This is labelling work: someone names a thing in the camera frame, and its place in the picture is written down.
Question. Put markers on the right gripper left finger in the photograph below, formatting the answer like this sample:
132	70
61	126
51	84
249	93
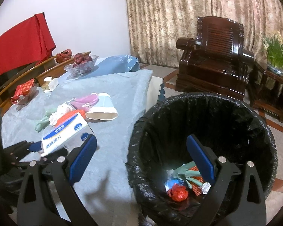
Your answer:
35	203

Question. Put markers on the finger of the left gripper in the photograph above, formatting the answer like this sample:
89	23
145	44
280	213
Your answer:
22	148
29	154

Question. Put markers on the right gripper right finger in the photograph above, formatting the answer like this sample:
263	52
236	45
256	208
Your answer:
236	195

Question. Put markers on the alcohol wipes box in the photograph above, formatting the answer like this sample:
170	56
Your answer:
69	134

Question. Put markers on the green rubber glove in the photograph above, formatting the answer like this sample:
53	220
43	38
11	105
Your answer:
44	122

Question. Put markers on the white tissue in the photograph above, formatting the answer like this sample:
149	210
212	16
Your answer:
61	110

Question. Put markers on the red plastic bag scrap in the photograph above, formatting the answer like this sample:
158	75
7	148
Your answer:
178	193

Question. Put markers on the pink face mask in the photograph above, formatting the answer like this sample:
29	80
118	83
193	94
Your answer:
85	103

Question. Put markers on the blue white paper cup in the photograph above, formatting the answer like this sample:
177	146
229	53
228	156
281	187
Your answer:
103	110

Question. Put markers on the black lined trash bin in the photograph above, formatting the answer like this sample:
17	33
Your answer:
229	143

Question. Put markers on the small glass dish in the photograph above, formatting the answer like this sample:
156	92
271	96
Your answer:
24	100

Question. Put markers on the red snack packet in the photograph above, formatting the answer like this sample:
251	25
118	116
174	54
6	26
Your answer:
22	91

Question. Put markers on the grey-blue tablecloth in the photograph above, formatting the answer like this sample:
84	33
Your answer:
122	98

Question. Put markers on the tissue box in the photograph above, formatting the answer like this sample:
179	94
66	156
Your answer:
49	84

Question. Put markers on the glass fruit bowl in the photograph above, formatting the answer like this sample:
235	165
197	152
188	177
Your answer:
76	71

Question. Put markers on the wooden tv cabinet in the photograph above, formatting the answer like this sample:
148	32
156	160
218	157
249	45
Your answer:
39	72

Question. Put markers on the dark wooden side table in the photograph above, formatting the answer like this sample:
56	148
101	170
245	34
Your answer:
265	90

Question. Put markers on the red apples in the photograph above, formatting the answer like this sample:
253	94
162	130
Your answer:
80	59

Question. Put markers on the blue embroidered table cover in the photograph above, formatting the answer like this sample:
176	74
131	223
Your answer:
114	64

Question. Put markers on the dark wooden armchair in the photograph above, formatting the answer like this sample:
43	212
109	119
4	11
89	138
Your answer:
216	60

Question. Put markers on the red cloth cover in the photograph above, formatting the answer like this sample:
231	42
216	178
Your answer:
27	42

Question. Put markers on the potted narcissus plant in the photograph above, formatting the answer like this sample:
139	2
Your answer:
273	47

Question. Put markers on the beige patterned curtain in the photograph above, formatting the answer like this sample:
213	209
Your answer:
155	25

